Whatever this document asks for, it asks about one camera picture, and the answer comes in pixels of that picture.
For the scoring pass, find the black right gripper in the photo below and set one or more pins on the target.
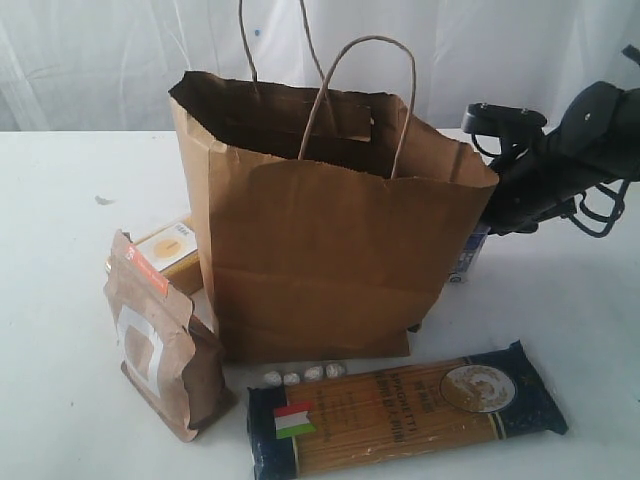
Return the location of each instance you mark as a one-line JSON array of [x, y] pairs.
[[537, 186]]

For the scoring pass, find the brown paper shopping bag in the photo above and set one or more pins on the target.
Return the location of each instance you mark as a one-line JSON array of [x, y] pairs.
[[327, 222]]

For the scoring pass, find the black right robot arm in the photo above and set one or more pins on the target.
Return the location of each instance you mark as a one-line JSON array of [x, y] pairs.
[[601, 127]]

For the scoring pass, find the blue white milk carton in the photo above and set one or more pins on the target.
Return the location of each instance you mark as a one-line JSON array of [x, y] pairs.
[[469, 255]]

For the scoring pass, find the blister pack of white pills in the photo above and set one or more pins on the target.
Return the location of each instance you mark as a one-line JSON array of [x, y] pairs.
[[313, 373]]

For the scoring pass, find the spaghetti package dark blue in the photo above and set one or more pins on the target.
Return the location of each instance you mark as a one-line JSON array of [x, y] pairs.
[[372, 417]]

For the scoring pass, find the yellow millet grain pack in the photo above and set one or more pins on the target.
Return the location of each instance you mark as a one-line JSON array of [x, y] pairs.
[[172, 251]]

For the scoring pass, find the brown kraft pouch white label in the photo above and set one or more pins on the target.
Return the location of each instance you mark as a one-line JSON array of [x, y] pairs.
[[169, 355]]

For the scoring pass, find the white backdrop sheet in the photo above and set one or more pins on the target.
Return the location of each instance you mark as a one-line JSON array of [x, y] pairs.
[[109, 65]]

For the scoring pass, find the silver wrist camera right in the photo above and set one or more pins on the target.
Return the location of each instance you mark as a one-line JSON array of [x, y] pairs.
[[500, 121]]

